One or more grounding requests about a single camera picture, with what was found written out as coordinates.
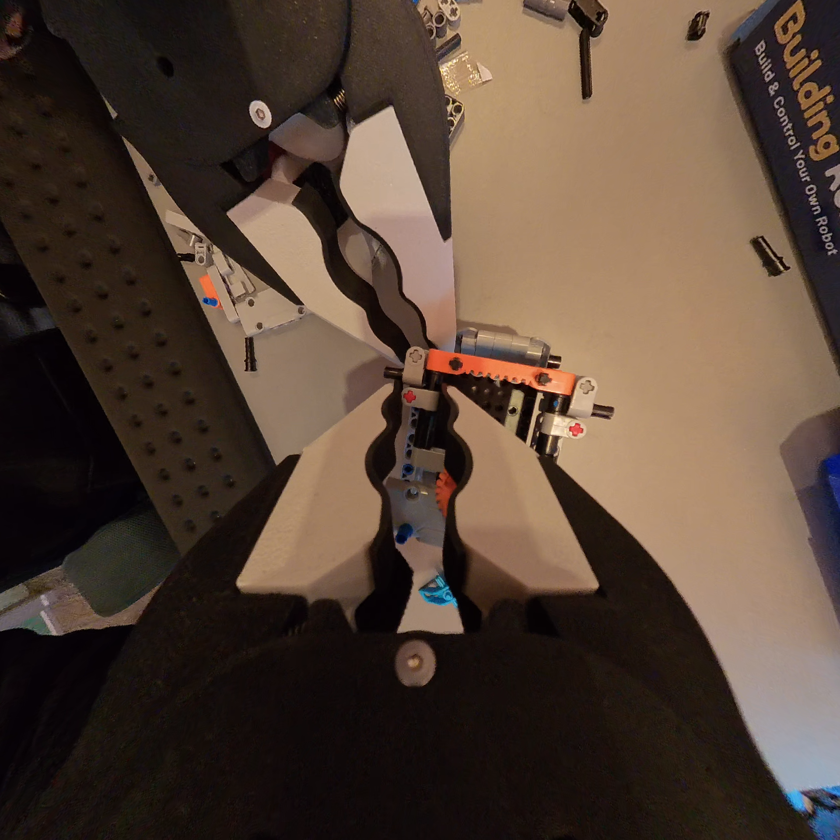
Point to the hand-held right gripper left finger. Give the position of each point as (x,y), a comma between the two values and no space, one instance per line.
(315,525)

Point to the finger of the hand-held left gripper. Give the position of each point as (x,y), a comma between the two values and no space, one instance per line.
(400,210)
(295,243)

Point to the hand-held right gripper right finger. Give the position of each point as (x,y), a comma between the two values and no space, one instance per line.
(525,525)

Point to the orange gear frame assembly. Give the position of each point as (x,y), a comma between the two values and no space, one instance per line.
(499,374)

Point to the teal curved plastic piece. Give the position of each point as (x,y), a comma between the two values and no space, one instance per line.
(436,593)

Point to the black connector pin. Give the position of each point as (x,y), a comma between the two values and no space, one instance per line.
(251,352)
(771,256)

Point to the black studded panel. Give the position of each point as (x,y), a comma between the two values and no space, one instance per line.
(118,289)

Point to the blue plastic bin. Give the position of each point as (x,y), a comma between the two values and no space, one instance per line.
(831,486)

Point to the blue robot kit box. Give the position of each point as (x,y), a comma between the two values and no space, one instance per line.
(801,158)

